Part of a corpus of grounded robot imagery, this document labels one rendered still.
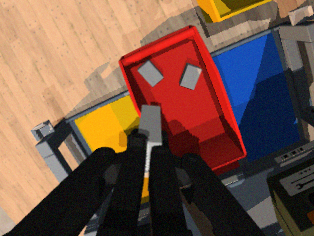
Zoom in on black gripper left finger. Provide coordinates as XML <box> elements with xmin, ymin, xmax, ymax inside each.
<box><xmin>2</xmin><ymin>105</ymin><xmax>151</xmax><ymax>236</ymax></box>

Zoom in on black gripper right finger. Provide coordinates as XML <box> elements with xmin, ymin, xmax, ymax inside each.
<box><xmin>146</xmin><ymin>105</ymin><xmax>266</xmax><ymax>236</ymax></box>

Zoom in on yellow bin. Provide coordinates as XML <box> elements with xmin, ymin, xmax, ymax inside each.
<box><xmin>197</xmin><ymin>0</ymin><xmax>272</xmax><ymax>23</ymax></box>

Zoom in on red bin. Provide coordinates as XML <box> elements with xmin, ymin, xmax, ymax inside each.
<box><xmin>119</xmin><ymin>25</ymin><xmax>247</xmax><ymax>170</ymax></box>

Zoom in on grey steel block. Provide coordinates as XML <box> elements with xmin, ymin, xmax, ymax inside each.
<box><xmin>137</xmin><ymin>59</ymin><xmax>164</xmax><ymax>87</ymax></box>
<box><xmin>179</xmin><ymin>62</ymin><xmax>202</xmax><ymax>90</ymax></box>

